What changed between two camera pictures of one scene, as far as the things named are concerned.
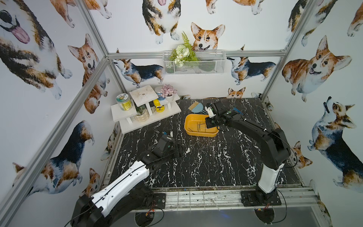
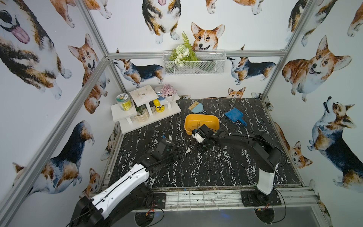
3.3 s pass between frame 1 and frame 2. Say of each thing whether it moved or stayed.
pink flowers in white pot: stayed
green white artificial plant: stayed
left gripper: stayed
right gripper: moved
